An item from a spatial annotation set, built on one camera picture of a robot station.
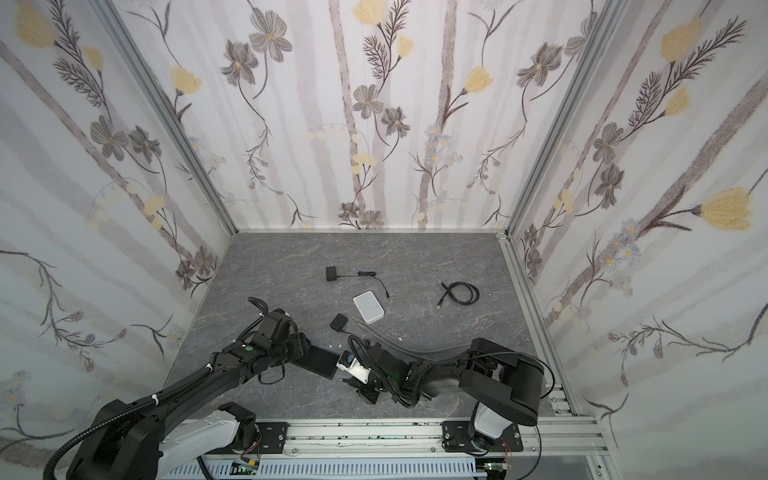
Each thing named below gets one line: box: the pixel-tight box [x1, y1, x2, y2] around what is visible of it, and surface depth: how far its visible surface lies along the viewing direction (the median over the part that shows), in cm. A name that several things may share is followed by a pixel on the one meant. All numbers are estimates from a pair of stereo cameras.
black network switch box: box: [289, 345, 340, 380], surface depth 86 cm
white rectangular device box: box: [352, 290, 385, 324], surface depth 98 cm
